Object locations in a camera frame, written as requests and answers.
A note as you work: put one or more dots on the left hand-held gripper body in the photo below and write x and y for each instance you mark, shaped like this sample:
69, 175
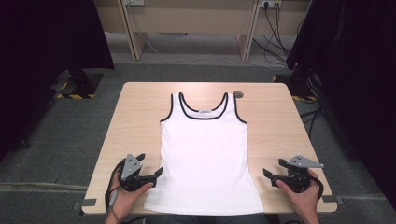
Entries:
130, 169

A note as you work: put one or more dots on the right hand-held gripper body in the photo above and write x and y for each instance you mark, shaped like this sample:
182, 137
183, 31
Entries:
299, 179

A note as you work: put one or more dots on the white tank top black trim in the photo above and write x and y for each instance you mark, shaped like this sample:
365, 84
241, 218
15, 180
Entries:
202, 155

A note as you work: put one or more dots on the person's right hand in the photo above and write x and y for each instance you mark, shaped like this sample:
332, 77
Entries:
306, 202

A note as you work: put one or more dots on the person's left hand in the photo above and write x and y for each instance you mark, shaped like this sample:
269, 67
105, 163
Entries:
123, 200

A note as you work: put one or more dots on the grey tape strip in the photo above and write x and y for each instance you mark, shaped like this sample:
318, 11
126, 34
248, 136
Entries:
329, 198
89, 202

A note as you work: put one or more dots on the person's dark trouser legs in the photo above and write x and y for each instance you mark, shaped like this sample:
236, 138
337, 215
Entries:
218, 219

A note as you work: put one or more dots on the black stand base striped tape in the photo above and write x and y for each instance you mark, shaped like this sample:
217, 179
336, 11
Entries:
79, 85

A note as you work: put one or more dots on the black curtain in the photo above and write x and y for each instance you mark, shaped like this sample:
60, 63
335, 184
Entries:
46, 62
358, 77

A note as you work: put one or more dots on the beige background desk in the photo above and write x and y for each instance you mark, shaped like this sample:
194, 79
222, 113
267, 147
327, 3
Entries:
193, 18

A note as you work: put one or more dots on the white wall socket with plugs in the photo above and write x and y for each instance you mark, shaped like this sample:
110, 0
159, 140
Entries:
270, 3

